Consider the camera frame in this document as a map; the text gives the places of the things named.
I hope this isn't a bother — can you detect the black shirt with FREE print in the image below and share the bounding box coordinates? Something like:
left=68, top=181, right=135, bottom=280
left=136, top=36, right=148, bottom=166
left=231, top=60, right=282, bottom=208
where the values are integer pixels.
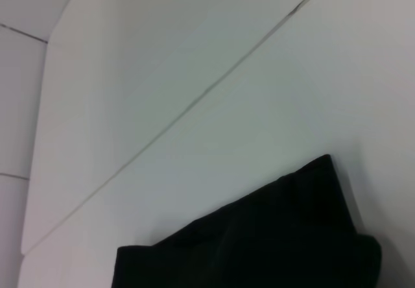
left=111, top=154, right=384, bottom=288

